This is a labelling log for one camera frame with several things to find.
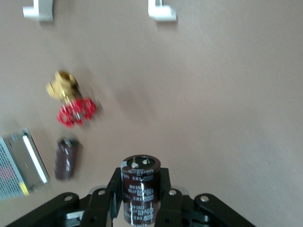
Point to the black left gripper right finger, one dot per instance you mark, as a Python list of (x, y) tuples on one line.
[(174, 208)]

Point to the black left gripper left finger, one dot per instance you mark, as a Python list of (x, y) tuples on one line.
[(101, 205)]

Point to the dark brown cylindrical capacitor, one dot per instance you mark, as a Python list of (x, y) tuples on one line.
[(139, 184), (66, 160)]

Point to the metal mesh power supply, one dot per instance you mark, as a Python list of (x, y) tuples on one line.
[(21, 165)]

